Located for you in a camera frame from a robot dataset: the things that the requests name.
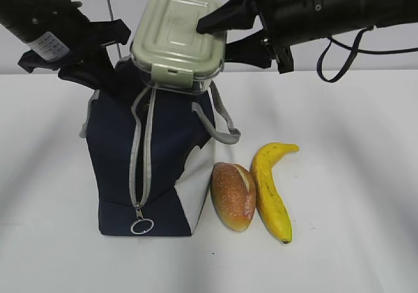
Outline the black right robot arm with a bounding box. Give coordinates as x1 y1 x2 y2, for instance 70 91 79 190
197 0 417 74

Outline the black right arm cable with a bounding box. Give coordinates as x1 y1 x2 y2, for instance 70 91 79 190
315 27 418 84

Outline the brown bread roll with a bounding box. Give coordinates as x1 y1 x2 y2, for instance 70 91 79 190
210 162 256 232

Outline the yellow banana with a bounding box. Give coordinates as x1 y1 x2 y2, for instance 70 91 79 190
250 142 299 244

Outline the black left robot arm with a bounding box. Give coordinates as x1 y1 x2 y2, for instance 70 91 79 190
1 0 131 95

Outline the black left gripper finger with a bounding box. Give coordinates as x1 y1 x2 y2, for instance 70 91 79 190
88 48 123 94
58 65 101 89

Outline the green lidded glass container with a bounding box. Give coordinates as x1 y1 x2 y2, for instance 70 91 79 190
130 0 226 95

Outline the navy and white lunch bag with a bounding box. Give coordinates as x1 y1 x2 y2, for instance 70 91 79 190
80 59 240 237

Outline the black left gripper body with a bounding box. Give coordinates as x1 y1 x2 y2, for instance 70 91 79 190
1 0 131 73

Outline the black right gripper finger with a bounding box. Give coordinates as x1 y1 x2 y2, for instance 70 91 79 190
196 0 260 35
225 29 280 69

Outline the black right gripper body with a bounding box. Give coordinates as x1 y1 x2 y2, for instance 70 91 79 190
253 0 294 74

